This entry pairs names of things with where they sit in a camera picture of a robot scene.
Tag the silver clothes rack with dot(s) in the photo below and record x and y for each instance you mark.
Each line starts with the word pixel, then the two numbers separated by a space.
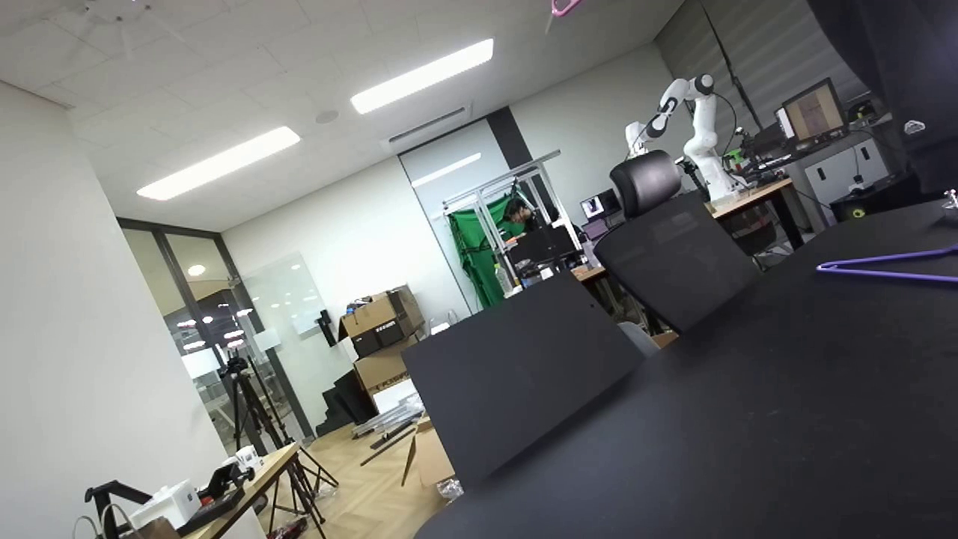
pixel 518 167

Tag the white box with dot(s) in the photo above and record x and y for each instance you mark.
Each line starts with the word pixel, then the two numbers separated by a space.
pixel 169 504

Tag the glass partition door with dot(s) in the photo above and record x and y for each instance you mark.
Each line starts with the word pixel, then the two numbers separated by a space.
pixel 199 289

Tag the pink hanger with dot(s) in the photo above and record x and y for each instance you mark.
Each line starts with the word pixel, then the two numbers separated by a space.
pixel 565 10

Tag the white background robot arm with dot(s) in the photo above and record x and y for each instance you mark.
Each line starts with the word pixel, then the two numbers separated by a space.
pixel 705 128

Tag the person with dark hair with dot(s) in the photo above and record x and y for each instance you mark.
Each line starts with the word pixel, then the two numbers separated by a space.
pixel 518 212

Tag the grey window blinds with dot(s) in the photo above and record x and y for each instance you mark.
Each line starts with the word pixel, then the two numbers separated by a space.
pixel 758 40

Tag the small wooden table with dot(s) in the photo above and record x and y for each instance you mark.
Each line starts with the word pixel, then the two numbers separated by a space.
pixel 255 479

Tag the green cloth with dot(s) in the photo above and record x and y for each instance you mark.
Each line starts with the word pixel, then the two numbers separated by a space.
pixel 473 254

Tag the open cardboard box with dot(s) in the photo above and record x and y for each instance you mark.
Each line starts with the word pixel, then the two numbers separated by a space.
pixel 376 316

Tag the closed cardboard box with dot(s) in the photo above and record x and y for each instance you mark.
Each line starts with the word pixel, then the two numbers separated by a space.
pixel 383 368

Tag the wooden stick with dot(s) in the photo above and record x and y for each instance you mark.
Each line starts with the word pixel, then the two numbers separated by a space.
pixel 407 458

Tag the small computer monitor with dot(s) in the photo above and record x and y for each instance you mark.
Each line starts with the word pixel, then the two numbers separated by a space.
pixel 600 203

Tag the long ceiling light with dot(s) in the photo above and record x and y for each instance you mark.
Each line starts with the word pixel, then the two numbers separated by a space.
pixel 219 161
pixel 422 76

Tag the black camera tripod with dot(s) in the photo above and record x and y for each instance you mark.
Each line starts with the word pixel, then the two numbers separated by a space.
pixel 240 383

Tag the ceiling air vent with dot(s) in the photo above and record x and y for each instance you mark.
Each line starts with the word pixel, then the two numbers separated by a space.
pixel 425 122

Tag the white cabinet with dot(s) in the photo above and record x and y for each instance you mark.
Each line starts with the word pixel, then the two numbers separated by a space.
pixel 847 167

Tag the lavender hanger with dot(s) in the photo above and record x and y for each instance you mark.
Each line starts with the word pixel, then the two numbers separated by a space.
pixel 838 263

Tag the wall whiteboard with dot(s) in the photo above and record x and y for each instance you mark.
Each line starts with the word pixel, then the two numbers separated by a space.
pixel 286 293

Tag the large tilted monitor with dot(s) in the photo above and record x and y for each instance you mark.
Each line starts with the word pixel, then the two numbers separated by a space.
pixel 813 109

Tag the black rounded board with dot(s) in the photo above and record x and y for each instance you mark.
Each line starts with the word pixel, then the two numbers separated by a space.
pixel 518 368

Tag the black mesh office chair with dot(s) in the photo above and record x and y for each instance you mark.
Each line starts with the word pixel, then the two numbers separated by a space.
pixel 678 257

